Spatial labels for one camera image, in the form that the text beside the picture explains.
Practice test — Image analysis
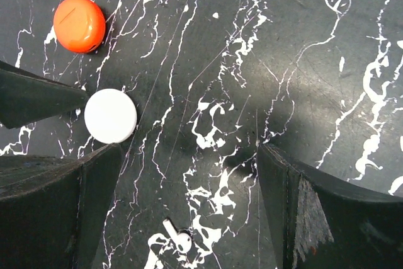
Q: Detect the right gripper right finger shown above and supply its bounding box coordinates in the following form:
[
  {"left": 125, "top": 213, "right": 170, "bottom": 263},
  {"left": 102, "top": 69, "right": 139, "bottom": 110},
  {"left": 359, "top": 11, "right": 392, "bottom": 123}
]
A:
[{"left": 257, "top": 144, "right": 402, "bottom": 268}]

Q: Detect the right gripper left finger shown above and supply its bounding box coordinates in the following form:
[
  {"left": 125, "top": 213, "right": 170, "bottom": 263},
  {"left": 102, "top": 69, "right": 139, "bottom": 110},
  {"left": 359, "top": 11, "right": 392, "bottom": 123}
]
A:
[{"left": 1, "top": 144, "right": 123, "bottom": 268}]

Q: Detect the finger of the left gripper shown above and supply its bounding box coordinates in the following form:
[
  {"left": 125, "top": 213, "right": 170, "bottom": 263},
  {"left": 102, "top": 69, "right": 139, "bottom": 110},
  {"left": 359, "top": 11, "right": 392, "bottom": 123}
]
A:
[{"left": 1, "top": 62, "right": 89, "bottom": 129}]

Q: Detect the white round disc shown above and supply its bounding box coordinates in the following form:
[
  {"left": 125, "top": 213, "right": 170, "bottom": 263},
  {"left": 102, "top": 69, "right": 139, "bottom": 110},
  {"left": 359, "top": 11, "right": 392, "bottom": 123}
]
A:
[{"left": 84, "top": 89, "right": 137, "bottom": 144}]

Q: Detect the orange earbud charging case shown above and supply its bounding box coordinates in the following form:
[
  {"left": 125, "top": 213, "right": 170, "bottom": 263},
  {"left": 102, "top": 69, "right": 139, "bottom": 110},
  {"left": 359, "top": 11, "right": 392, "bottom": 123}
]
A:
[{"left": 53, "top": 0, "right": 106, "bottom": 53}]

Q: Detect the white earbud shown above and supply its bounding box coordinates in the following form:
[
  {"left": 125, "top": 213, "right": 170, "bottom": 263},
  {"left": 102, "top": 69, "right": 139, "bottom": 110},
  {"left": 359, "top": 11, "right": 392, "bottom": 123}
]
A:
[{"left": 162, "top": 218, "right": 193, "bottom": 253}]

